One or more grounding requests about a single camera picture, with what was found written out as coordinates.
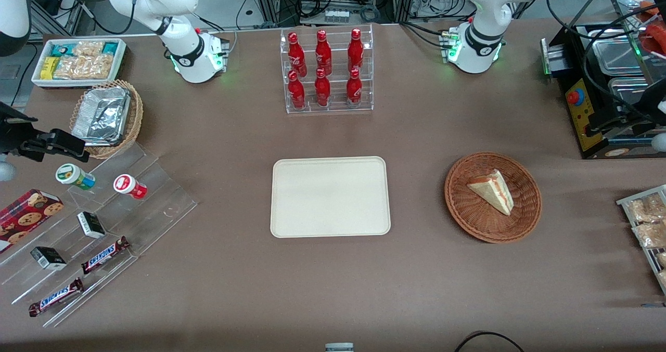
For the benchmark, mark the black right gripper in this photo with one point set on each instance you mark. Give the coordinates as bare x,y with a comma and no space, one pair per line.
11,133

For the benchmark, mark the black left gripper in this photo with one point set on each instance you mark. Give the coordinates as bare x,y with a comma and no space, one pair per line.
654,100

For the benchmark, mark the triangular sandwich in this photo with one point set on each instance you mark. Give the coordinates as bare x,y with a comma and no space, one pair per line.
494,191

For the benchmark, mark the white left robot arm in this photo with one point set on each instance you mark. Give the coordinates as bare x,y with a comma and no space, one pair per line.
484,14

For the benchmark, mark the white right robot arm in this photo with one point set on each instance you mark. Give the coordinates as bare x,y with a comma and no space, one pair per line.
183,44

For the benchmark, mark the aluminium foil tray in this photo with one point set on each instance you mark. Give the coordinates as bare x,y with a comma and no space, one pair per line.
101,115

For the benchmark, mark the oval light wicker basket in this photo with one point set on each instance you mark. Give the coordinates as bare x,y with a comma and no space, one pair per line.
136,113

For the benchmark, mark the tray of packaged snacks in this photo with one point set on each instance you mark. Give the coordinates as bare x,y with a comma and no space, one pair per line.
650,253

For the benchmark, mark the round brown wicker basket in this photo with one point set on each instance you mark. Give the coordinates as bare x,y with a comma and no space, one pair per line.
468,217

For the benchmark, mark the beige rectangular serving tray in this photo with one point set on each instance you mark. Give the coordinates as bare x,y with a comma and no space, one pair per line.
330,197

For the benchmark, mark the green lidded cup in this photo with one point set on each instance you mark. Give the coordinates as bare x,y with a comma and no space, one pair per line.
73,175

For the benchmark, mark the steel food pan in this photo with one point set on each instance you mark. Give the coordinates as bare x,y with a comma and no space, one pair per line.
624,89
616,53

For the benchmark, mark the black yellow food warmer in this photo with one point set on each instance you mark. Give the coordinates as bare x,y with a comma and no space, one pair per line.
577,118

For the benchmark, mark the red emergency stop button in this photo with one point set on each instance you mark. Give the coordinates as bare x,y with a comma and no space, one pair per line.
575,97

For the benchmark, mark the red lidded cup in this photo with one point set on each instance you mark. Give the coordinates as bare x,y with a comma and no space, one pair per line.
127,185

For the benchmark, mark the small black box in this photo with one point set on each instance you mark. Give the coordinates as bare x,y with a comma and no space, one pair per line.
48,258
91,224

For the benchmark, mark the yellow snack packet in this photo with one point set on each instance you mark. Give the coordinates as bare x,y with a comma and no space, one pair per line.
49,67

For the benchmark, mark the clear bag of crackers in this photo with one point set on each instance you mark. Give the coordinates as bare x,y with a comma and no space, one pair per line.
88,48
86,67

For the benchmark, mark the red chocolate cookie box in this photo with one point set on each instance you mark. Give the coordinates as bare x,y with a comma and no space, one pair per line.
26,217

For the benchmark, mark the clear bag of snacks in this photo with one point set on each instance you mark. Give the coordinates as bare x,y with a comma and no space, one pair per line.
653,235
648,209

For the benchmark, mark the red sausage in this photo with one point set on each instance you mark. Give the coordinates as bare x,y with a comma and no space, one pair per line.
656,35

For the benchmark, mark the teal snack packet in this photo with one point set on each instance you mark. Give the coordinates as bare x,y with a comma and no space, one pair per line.
110,48
63,49

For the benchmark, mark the white rectangular snack bin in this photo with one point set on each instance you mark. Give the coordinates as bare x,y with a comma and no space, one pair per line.
120,61

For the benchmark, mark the clear acrylic stepped stand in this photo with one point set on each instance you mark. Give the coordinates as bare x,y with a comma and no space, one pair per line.
156,206

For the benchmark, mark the Snickers chocolate bar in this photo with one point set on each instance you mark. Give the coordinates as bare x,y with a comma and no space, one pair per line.
54,297
104,255

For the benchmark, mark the red cola bottle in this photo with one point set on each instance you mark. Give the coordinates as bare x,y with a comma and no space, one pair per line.
354,88
323,54
296,92
296,55
322,90
355,51

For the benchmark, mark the clear acrylic bottle rack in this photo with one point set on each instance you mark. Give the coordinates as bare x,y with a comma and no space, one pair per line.
338,107

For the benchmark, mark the white power strip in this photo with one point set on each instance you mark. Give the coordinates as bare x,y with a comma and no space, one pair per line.
337,15

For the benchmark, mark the small grey device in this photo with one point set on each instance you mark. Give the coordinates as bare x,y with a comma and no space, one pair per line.
339,348

